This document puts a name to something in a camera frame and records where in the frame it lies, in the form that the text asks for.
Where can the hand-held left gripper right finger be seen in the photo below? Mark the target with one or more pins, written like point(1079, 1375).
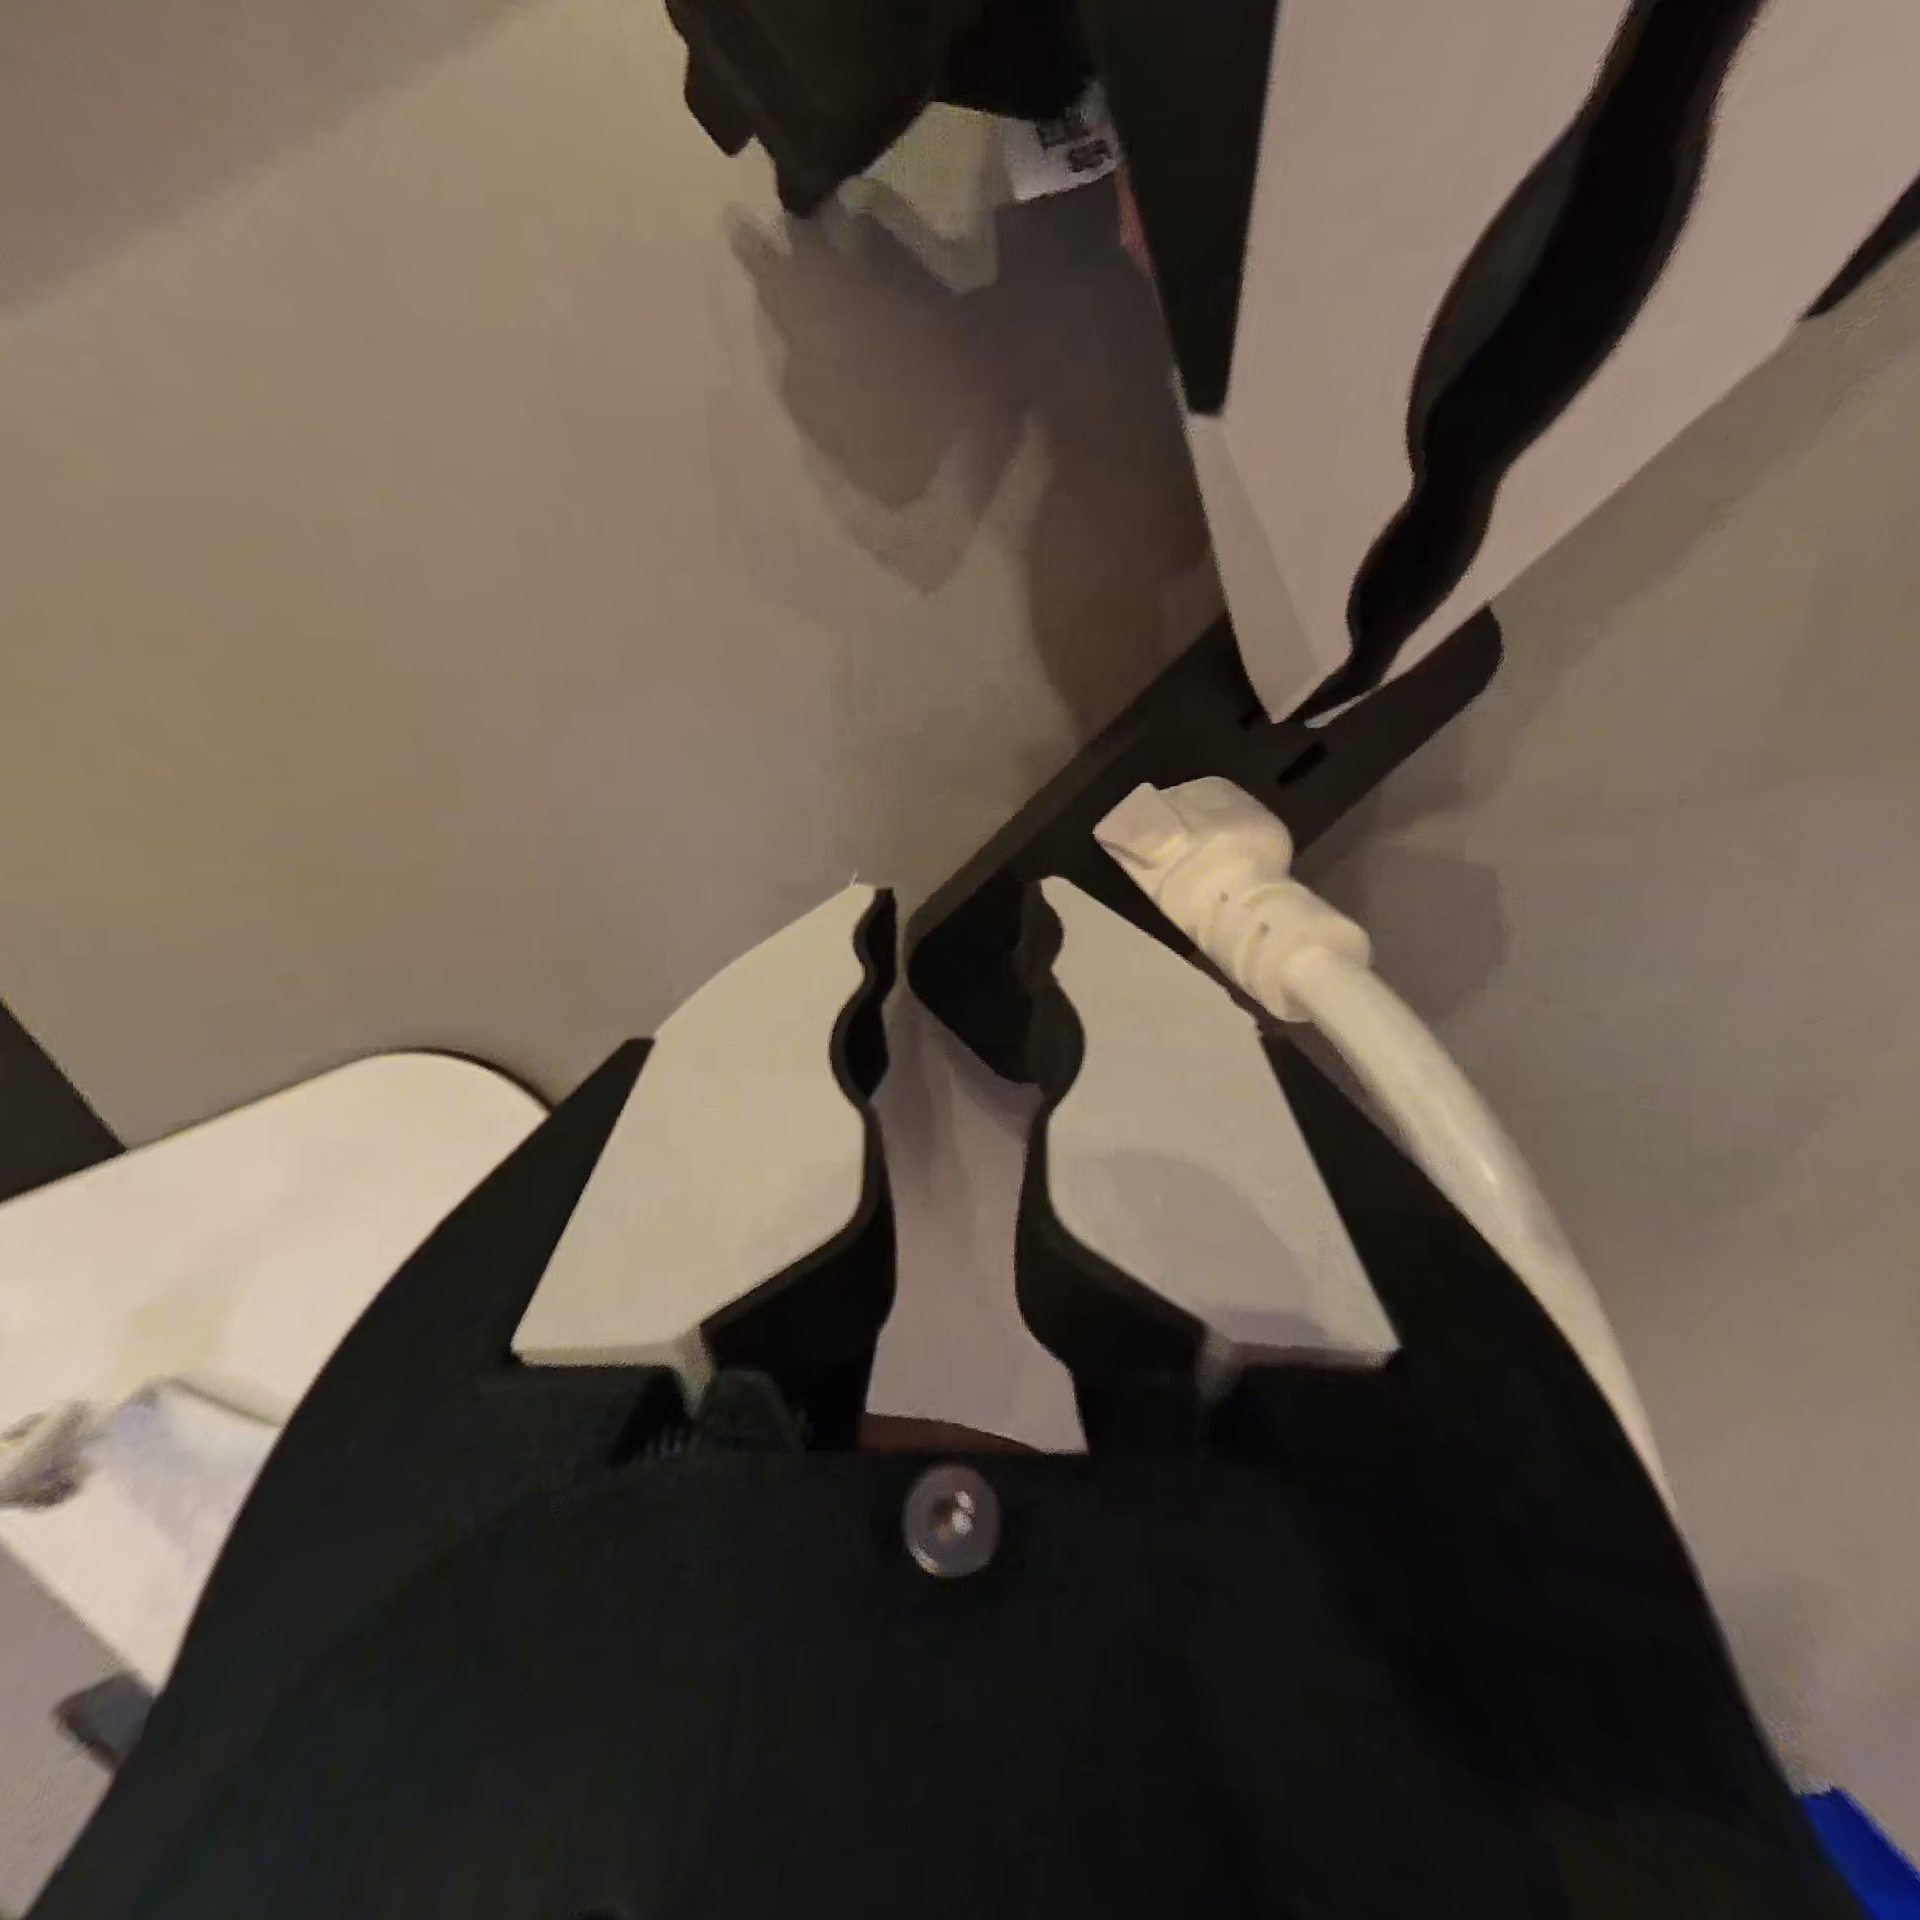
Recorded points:
point(1216, 1199)

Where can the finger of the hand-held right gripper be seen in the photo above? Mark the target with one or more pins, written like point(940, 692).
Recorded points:
point(1772, 228)
point(1348, 228)

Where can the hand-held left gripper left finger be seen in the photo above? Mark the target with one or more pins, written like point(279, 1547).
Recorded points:
point(705, 1199)

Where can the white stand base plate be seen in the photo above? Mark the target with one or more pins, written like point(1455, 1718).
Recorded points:
point(225, 1230)

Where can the blue plastic bin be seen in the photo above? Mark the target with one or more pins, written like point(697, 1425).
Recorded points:
point(1867, 1858)

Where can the black power strip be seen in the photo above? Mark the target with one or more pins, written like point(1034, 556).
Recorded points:
point(1139, 748)

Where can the black flat strip plug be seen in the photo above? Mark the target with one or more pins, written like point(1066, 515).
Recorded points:
point(839, 77)

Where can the white power plug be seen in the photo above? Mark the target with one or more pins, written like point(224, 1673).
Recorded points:
point(1230, 869)

